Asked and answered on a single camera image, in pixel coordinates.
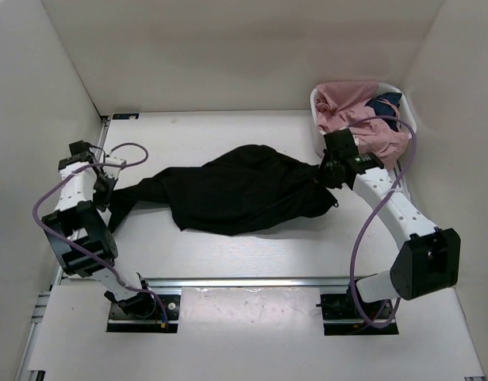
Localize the blue label sticker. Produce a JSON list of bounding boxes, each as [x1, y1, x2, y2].
[[112, 113, 140, 120]]

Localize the navy garment in basket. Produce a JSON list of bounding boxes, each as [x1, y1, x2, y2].
[[366, 92, 402, 132]]

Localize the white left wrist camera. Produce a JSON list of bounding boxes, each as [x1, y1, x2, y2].
[[103, 155, 127, 169]]

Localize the aluminium frame rail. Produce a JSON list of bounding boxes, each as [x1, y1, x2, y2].
[[13, 114, 441, 381]]

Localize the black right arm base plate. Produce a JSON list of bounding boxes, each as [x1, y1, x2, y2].
[[316, 291, 399, 337]]

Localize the white laundry basket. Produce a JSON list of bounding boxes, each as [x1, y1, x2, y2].
[[310, 81, 416, 156]]

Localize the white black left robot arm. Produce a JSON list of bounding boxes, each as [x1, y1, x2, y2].
[[33, 140, 158, 319]]

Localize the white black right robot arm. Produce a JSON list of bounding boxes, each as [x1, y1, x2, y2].
[[316, 129, 461, 318]]

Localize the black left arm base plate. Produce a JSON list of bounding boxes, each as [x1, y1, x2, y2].
[[104, 291, 181, 333]]

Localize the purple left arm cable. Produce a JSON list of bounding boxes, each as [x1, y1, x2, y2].
[[32, 142, 169, 322]]

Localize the pink garment in basket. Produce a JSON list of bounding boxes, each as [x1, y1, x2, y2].
[[311, 80, 409, 171]]

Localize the white front cover panel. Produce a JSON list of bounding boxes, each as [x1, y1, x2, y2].
[[29, 285, 483, 380]]

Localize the black trousers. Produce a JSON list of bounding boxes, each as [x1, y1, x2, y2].
[[109, 144, 337, 236]]

